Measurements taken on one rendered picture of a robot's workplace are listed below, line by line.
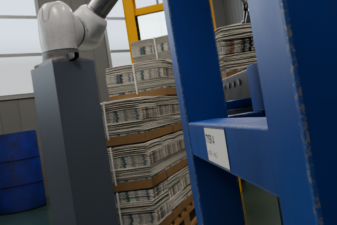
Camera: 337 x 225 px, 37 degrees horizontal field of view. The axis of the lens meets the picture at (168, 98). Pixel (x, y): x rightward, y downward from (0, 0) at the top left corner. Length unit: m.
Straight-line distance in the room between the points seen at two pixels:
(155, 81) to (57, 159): 1.10
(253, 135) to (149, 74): 2.59
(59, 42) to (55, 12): 0.13
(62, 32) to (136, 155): 0.73
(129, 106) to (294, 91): 2.16
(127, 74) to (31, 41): 3.02
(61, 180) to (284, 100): 1.81
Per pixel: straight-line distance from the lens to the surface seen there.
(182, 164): 3.10
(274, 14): 0.35
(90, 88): 2.13
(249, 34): 2.03
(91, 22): 2.29
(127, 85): 3.08
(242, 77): 1.27
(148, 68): 3.03
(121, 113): 2.48
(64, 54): 2.13
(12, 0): 6.01
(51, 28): 2.15
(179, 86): 0.92
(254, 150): 0.46
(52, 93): 2.08
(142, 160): 2.47
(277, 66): 0.35
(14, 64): 5.83
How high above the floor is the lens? 0.72
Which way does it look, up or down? 2 degrees up
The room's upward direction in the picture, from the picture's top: 9 degrees counter-clockwise
